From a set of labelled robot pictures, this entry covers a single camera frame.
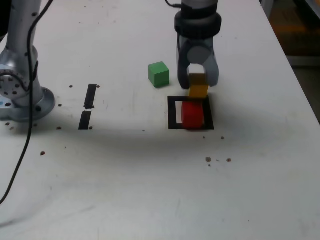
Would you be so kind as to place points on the red cube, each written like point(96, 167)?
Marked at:
point(192, 116)

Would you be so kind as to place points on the green cube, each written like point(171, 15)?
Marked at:
point(158, 75)

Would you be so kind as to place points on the grey metal post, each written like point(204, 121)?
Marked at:
point(266, 5)

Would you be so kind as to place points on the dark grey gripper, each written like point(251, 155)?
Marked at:
point(197, 42)

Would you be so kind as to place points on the black tape strip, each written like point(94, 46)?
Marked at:
point(84, 120)

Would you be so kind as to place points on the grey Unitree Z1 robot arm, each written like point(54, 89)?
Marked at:
point(17, 30)

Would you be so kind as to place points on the grey metal beam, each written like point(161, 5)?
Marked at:
point(305, 60)

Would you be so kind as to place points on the yellow cube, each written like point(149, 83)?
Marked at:
point(198, 91)

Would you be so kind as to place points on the black tape square outline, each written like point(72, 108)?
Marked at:
point(172, 112)

